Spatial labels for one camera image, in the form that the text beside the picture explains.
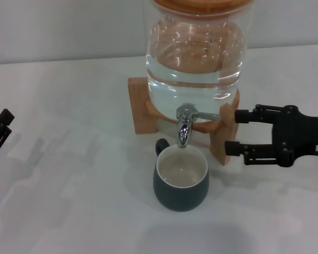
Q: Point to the wooden jar lid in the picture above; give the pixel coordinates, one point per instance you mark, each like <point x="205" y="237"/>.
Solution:
<point x="201" y="6"/>

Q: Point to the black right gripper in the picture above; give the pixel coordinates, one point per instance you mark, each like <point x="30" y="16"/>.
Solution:
<point x="299" y="135"/>

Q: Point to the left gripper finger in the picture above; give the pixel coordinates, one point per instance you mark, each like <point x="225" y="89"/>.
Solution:
<point x="4" y="119"/>

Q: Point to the wooden dispenser stand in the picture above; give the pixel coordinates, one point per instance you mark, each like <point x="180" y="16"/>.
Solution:
<point x="139" y="105"/>

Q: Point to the chrome faucet with lever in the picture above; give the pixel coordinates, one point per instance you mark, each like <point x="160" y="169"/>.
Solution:
<point x="185" y="129"/>

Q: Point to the glass water dispenser jar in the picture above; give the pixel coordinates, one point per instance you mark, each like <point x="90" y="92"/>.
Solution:
<point x="193" y="79"/>

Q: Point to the black ceramic cup white inside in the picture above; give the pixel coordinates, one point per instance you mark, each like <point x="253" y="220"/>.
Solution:
<point x="180" y="195"/>

